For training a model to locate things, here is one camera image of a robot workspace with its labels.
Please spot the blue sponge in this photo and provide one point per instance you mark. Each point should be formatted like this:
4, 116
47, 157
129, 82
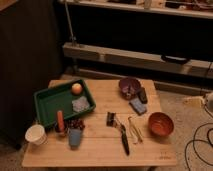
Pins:
138, 106

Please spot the white paper cup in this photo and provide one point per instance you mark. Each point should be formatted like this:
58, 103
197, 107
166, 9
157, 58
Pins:
36, 134

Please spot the red bowl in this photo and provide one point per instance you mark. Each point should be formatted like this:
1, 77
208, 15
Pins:
160, 124

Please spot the grey metal shelf beam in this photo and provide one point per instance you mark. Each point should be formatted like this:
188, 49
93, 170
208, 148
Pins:
136, 60

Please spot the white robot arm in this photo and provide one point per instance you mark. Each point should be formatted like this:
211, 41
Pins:
209, 101

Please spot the yellow tongs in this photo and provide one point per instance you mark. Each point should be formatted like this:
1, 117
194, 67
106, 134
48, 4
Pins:
135, 132

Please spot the black handled knife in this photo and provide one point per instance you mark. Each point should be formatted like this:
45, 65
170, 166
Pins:
124, 138

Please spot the black handle on shelf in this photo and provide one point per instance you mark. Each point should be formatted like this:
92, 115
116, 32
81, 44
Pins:
175, 60

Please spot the blue plastic cup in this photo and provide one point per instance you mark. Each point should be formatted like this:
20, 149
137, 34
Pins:
74, 137

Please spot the green plastic tray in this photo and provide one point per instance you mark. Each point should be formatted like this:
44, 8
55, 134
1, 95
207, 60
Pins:
49, 101

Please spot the clear crumpled plastic bag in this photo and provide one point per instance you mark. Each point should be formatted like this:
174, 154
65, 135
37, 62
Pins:
80, 104

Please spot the purple bowl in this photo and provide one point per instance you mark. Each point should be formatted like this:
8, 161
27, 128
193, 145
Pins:
129, 87

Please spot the dark red grapes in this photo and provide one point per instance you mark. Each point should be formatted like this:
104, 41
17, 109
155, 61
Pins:
76, 124

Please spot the black eraser block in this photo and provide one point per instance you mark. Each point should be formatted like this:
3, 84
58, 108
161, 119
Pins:
143, 96

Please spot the black binder clip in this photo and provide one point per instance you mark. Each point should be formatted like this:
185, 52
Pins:
110, 119

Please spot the orange ball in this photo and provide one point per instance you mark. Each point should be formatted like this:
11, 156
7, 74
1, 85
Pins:
76, 88

